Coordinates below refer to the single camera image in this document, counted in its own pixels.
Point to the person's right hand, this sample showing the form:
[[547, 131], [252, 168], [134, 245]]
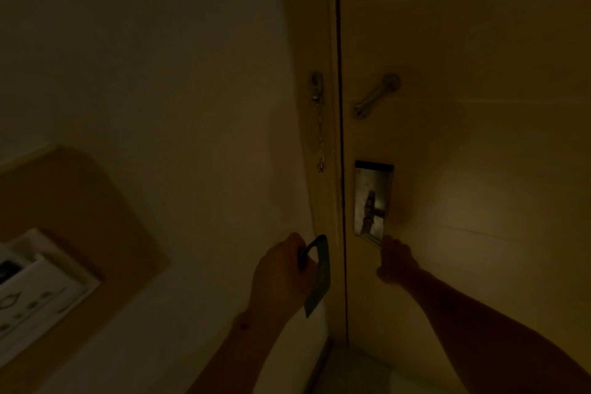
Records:
[[399, 264]]

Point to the wooden wall panel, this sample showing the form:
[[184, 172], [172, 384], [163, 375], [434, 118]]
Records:
[[78, 204]]

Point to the yellow wooden door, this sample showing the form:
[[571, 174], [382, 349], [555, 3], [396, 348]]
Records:
[[485, 84]]

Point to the silver inside lock plate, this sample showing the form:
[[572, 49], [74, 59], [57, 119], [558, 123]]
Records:
[[365, 179]]

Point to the person's left hand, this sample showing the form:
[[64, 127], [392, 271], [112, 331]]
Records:
[[277, 283]]

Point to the person's right forearm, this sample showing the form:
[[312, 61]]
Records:
[[485, 338]]

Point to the white wall box dark screen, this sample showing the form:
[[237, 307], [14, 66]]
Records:
[[51, 246]]

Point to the person's left forearm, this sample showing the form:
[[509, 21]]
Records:
[[231, 357]]

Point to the white wall switch panel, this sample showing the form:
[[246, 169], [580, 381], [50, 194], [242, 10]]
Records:
[[41, 301]]

